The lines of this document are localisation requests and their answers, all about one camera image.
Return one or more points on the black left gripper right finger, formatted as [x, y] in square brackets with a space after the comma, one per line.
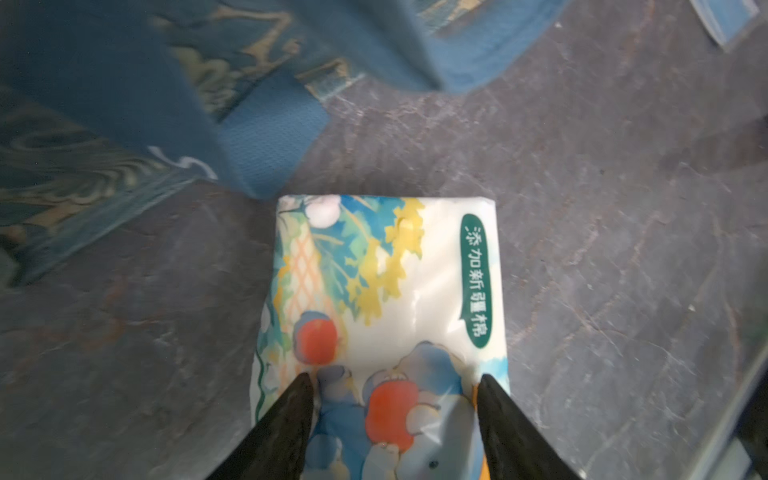
[513, 446]

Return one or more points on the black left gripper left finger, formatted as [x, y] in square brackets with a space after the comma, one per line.
[275, 448]

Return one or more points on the elephant tissue pack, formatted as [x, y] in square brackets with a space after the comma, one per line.
[393, 307]

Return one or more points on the cream canvas tote bag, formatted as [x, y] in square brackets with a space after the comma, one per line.
[110, 106]

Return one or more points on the blue face mask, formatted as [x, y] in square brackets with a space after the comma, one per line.
[728, 22]

